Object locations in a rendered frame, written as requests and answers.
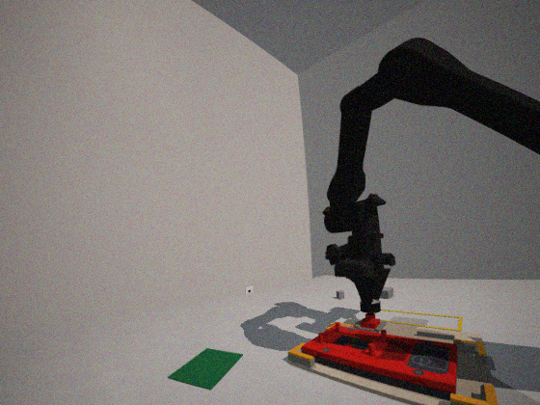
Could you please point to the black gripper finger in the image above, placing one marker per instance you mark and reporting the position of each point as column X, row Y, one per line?
column 366, row 288
column 383, row 274

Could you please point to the black wheel with grey rim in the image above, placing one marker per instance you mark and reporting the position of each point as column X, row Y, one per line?
column 374, row 307

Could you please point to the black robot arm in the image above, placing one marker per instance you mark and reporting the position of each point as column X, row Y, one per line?
column 421, row 72

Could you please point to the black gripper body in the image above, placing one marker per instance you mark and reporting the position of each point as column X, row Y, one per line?
column 367, row 257

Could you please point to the green flat rectangle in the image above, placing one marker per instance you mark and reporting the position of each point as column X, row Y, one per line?
column 206, row 369

